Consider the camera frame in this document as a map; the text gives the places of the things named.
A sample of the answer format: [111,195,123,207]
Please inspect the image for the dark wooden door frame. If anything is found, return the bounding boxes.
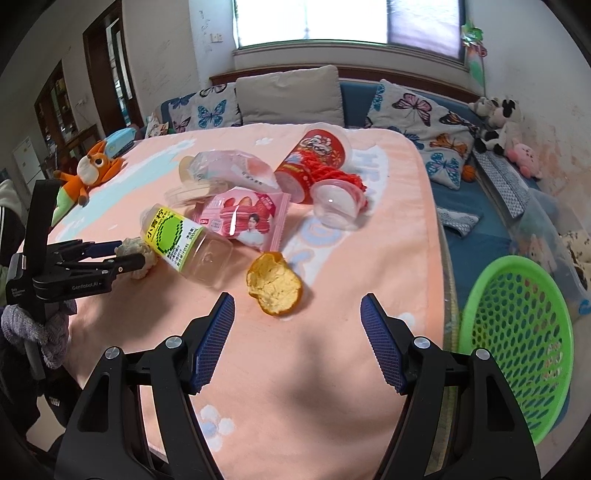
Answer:
[83,11,145,136]

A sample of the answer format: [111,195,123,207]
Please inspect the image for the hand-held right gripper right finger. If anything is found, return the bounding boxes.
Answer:
[360,292,541,480]

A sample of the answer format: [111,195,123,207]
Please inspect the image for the orange fox plush toy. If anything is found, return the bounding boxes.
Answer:
[50,141,126,228]

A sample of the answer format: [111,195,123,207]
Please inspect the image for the blue patterned white cloth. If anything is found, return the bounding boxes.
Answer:
[471,150,533,219]

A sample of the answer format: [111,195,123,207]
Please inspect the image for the person's left hand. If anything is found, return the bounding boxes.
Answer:
[0,302,71,370]

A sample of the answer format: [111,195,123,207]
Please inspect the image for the red paper cup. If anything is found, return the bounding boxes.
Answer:
[274,124,354,205]

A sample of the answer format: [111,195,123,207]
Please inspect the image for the pink plush toy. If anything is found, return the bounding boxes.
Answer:
[503,142,544,180]

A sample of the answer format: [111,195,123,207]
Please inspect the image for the dark wooden bookshelf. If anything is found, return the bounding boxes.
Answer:
[34,62,80,154]

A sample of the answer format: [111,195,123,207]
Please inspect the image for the pink printed blanket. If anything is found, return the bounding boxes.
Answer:
[46,124,447,480]

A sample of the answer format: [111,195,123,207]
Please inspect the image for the folded patterned cloth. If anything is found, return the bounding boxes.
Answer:
[436,205,481,239]

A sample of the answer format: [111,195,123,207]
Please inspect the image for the light blue pouch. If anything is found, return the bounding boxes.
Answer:
[103,128,137,156]

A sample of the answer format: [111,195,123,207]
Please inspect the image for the colourful pinwheel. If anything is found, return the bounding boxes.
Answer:
[459,18,490,95]

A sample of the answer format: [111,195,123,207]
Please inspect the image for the cream printed cloth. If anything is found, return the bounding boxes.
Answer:
[558,231,591,265]

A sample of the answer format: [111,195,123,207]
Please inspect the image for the blue bed sheet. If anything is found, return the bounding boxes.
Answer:
[339,79,559,352]

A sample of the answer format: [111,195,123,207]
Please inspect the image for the white cabinet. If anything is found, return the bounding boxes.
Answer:
[11,136,47,195]

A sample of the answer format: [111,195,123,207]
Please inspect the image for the red foam net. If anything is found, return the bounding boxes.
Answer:
[295,150,370,211]

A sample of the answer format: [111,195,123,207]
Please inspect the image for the wooden bed headboard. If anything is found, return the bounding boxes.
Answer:
[210,65,482,106]

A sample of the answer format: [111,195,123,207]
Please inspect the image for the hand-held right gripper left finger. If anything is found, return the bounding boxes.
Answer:
[54,292,236,480]

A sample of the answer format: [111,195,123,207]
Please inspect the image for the beige pillow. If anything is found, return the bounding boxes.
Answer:
[235,65,345,128]

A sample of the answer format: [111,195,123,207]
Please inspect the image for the small butterfly print pillow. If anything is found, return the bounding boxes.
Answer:
[159,83,243,134]

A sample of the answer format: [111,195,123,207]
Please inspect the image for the grey white plush toy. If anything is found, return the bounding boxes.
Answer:
[468,97,497,117]

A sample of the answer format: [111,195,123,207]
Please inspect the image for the large butterfly print pillow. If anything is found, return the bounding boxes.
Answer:
[367,79,481,190]

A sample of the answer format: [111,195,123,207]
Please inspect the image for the pink snack packet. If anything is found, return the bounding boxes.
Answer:
[191,186,291,253]

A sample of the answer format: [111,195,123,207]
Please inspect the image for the orange peel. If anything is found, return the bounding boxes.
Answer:
[246,251,305,317]

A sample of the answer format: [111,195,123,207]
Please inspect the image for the clear plastic storage box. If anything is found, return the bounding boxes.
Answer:
[510,189,591,320]

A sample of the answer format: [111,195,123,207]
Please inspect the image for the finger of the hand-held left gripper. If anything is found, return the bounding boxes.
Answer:
[54,239,124,260]
[58,253,147,282]

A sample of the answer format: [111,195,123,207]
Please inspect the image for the window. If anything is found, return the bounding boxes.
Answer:
[233,0,467,64]

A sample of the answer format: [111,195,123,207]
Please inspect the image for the green plastic basket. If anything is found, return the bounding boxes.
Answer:
[457,255,576,448]

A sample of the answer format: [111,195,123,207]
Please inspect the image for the cow plush toy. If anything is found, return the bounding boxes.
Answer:
[475,96,522,157]

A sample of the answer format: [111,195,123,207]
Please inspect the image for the clear plastic bag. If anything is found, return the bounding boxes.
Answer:
[179,150,282,195]

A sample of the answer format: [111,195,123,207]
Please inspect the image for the dark striped jacket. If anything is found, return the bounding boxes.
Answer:
[0,179,29,280]

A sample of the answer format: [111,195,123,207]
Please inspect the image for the white tissue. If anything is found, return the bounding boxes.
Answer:
[115,236,155,280]

